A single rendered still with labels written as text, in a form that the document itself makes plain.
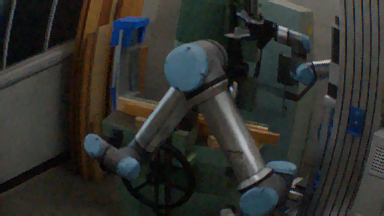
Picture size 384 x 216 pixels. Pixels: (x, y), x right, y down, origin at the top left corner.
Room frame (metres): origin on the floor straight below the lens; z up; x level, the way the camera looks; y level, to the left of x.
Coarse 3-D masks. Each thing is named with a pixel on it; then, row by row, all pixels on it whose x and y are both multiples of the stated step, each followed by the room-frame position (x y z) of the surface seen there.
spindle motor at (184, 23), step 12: (192, 0) 2.44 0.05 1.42; (204, 0) 2.43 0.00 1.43; (216, 0) 2.44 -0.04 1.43; (180, 12) 2.51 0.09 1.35; (192, 12) 2.45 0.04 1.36; (204, 12) 2.44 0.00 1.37; (216, 12) 2.45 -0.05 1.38; (180, 24) 2.48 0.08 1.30; (192, 24) 2.44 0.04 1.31; (204, 24) 2.44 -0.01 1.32; (216, 24) 2.46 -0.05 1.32; (180, 36) 2.47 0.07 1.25; (192, 36) 2.44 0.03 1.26; (204, 36) 2.43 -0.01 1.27; (216, 36) 2.46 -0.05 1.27
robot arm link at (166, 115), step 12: (168, 96) 1.92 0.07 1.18; (180, 96) 1.90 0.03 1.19; (156, 108) 1.94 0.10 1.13; (168, 108) 1.91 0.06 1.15; (180, 108) 1.91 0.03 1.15; (156, 120) 1.92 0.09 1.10; (168, 120) 1.91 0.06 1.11; (144, 132) 1.94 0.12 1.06; (156, 132) 1.92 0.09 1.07; (168, 132) 1.93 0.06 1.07; (132, 144) 1.96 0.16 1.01; (144, 144) 1.94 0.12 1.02; (156, 144) 1.94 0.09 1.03; (144, 156) 1.94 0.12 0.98
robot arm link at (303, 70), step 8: (296, 64) 2.22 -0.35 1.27; (304, 64) 2.18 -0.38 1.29; (312, 64) 2.18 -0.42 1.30; (320, 64) 2.18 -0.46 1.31; (328, 64) 2.18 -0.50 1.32; (296, 72) 2.18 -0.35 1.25; (304, 72) 2.14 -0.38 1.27; (312, 72) 2.15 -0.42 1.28; (320, 72) 2.16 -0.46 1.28; (328, 72) 2.17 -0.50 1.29; (304, 80) 2.14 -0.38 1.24; (312, 80) 2.14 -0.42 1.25
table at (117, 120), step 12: (108, 120) 2.46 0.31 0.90; (120, 120) 2.49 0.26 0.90; (132, 120) 2.51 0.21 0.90; (108, 132) 2.43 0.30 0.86; (132, 132) 2.40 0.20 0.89; (204, 144) 2.36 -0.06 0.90; (264, 144) 2.46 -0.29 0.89; (192, 156) 2.30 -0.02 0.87; (204, 156) 2.33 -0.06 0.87; (216, 156) 2.32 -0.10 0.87
